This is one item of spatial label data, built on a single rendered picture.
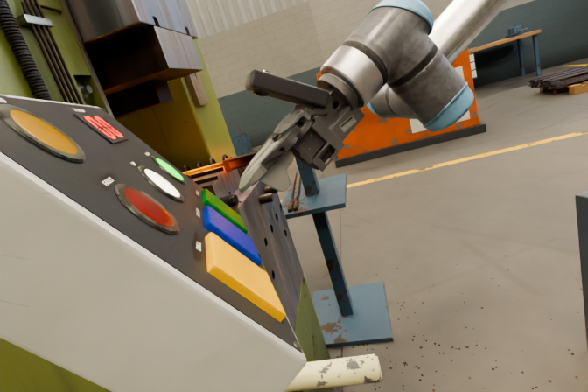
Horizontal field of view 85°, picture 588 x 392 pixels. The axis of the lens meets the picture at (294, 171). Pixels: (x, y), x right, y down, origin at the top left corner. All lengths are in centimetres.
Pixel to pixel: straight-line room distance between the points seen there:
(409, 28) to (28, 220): 48
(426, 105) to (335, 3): 797
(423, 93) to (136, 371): 48
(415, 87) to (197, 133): 84
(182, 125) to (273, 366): 104
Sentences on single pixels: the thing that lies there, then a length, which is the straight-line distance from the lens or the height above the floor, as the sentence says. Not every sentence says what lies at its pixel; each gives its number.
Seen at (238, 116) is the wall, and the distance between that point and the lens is 878.
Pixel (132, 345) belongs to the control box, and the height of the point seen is 103.
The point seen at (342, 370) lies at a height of 64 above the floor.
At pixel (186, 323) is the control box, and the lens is 23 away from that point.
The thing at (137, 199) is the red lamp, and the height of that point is 110.
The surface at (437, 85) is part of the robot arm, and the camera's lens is 55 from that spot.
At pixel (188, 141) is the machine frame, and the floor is 108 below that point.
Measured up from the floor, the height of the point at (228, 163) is 100.
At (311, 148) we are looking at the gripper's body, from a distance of 47.
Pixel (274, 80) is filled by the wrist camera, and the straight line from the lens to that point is 45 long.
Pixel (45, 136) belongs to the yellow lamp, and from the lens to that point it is 27.
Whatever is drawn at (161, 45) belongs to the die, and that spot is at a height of 132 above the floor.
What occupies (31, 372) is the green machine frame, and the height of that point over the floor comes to 78.
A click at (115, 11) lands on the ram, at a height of 140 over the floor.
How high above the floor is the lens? 114
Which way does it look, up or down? 14 degrees down
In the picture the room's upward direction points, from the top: 17 degrees counter-clockwise
